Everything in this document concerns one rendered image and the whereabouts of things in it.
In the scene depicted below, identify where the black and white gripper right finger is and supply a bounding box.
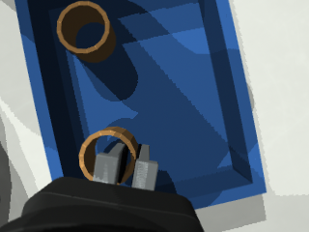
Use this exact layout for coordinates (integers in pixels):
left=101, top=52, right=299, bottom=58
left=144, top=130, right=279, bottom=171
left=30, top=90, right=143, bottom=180
left=131, top=144, right=158, bottom=190

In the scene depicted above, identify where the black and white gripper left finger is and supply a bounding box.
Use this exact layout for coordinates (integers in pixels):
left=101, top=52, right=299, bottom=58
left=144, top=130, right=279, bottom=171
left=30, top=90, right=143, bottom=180
left=93, top=140, right=128, bottom=185

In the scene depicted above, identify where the blue square tray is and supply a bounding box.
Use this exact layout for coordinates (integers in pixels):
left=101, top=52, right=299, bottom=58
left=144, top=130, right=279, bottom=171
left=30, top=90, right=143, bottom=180
left=14, top=0, right=267, bottom=210

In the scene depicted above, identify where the bronze ring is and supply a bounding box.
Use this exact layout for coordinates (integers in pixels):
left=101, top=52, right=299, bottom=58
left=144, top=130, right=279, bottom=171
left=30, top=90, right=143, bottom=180
left=79, top=127, right=138, bottom=183
left=57, top=1, right=116, bottom=63

